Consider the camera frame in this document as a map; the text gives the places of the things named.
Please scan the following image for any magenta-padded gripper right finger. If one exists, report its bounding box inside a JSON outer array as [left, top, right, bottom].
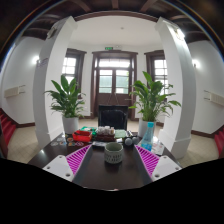
[[133, 144, 183, 187]]

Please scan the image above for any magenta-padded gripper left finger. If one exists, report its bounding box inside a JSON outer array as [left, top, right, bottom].
[[42, 143, 94, 188]]

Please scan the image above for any clear blue-capped water bottle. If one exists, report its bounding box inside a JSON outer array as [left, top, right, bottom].
[[140, 121, 156, 152]]

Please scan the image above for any printed paper sheet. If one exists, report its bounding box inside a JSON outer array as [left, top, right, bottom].
[[151, 139, 166, 156]]

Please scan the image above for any red plastic box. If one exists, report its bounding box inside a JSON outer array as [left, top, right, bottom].
[[72, 129, 93, 144]]

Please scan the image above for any potted plant in white pot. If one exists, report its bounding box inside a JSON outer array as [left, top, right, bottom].
[[128, 70, 183, 138], [43, 73, 87, 135]]

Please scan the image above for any small black flat device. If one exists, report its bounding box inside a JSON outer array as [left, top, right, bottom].
[[91, 140, 108, 149]]

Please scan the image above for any pale green patterned cup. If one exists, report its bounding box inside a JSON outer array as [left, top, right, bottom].
[[103, 142, 125, 165]]

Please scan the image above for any pale green booklet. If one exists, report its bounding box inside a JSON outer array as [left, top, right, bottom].
[[114, 129, 128, 139]]

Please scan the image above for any dark tray of white cups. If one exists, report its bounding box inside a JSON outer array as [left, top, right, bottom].
[[95, 125, 117, 143]]

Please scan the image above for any red carpeted staircase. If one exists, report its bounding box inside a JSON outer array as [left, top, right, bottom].
[[0, 108, 17, 148], [214, 129, 224, 158]]

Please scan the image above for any black chair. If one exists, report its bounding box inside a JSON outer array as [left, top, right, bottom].
[[97, 104, 130, 130]]

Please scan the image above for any brown glazed double door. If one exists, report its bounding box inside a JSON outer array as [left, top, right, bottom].
[[90, 50, 138, 119]]

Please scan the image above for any white wall radiator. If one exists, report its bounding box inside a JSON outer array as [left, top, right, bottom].
[[3, 84, 27, 99], [203, 89, 224, 107]]

